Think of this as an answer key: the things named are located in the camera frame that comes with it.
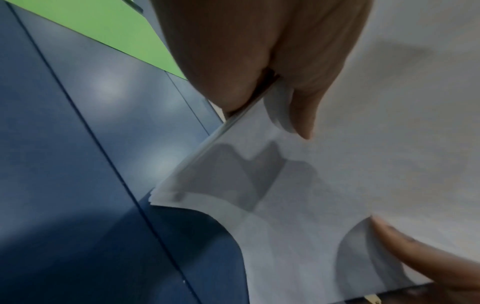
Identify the person's left hand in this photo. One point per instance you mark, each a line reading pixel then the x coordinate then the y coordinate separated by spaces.
pixel 262 44

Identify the person's right hand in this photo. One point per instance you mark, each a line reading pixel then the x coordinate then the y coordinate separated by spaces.
pixel 431 261

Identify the pile of white papers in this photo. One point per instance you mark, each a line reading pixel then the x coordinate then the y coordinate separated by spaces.
pixel 337 166

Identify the green folder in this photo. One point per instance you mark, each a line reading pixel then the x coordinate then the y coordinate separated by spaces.
pixel 112 32

